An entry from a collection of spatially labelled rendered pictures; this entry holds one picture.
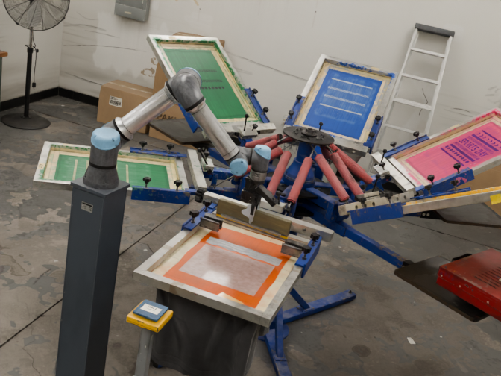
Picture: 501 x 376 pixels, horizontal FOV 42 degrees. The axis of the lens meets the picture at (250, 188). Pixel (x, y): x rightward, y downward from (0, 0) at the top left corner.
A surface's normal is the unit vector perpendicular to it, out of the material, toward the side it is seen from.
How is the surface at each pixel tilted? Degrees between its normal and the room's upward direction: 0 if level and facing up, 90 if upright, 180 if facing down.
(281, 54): 90
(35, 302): 0
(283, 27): 90
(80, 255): 90
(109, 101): 90
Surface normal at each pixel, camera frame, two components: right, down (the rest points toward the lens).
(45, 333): 0.18, -0.91
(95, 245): -0.41, 0.26
